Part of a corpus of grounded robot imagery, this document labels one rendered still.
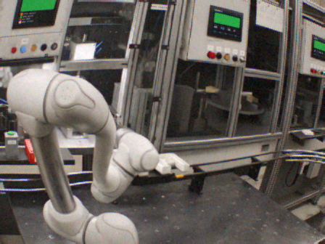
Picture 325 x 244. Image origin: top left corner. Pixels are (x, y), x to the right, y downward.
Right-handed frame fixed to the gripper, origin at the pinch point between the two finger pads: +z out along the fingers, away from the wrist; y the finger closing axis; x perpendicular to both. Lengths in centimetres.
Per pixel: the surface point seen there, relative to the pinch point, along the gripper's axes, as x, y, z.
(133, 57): -21.0, 22.3, 22.4
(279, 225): -79, -45, -53
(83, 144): -0.8, -21.3, 24.0
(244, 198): -81, -45, -14
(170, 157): -44, -25, 12
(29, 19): 42, 45, 18
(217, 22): -65, 47, 18
